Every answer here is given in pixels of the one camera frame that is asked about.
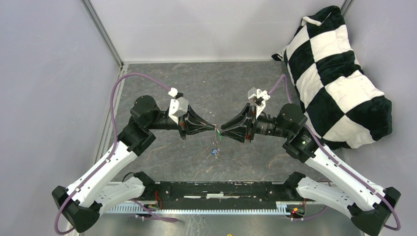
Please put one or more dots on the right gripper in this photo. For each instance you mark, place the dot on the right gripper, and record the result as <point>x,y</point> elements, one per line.
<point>239,132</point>

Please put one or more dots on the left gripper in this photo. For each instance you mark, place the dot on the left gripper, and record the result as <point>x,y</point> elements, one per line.
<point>189,124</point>

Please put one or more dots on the grey metal key holder plate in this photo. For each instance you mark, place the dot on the grey metal key holder plate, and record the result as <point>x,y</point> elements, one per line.
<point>216,140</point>

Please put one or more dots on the blue tagged key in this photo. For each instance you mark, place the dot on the blue tagged key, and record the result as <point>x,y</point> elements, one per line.
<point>215,152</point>

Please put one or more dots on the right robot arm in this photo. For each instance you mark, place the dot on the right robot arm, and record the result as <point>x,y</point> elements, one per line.
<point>367,204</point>

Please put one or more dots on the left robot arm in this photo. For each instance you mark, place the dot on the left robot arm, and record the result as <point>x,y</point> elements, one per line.
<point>86,199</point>

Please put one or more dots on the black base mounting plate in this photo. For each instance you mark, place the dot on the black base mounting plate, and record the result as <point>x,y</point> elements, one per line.
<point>264,190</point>

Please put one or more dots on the black white checkered pillow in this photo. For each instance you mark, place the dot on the black white checkered pillow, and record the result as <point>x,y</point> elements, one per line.
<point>343,107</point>

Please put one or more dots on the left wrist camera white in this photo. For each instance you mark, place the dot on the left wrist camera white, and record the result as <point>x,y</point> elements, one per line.
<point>178,105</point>

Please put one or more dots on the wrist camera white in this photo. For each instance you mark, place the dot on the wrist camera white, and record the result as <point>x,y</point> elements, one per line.
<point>258,98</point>
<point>178,105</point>

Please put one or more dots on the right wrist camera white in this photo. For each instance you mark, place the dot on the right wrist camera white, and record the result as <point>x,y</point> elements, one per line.
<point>258,98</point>

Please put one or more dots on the white slotted cable duct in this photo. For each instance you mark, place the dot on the white slotted cable duct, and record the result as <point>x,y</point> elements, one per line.
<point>127,208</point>

